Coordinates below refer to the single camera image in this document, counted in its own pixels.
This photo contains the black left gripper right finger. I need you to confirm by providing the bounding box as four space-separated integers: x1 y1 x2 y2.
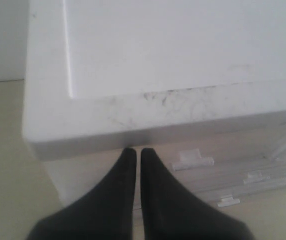
140 148 255 240

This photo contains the translucent bottom wide drawer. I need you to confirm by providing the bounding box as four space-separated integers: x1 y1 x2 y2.
195 184 286 210

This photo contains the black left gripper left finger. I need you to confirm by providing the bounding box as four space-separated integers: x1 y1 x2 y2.
27 148 136 240

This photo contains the translucent top left drawer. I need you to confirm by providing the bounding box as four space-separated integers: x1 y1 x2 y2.
157 122 286 176

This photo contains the translucent wide drawer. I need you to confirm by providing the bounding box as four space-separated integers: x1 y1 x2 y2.
195 184 286 210
182 161 286 201

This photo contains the white plastic drawer cabinet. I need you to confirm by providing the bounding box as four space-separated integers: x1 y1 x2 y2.
22 0 286 206

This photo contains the translucent middle wide drawer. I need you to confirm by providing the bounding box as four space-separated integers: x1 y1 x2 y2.
182 161 286 201

